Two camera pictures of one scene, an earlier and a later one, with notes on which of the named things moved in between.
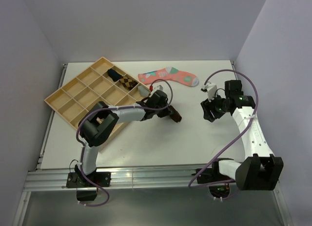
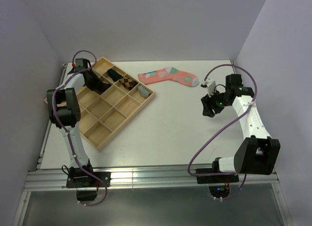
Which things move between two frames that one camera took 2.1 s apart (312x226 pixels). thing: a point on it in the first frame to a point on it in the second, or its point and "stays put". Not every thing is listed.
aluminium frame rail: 53,180 stays put
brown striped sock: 174,114 to 102,87
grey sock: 143,91 stays put
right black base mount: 211,175 stays put
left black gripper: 167,111 to 97,82
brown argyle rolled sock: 128,84 stays put
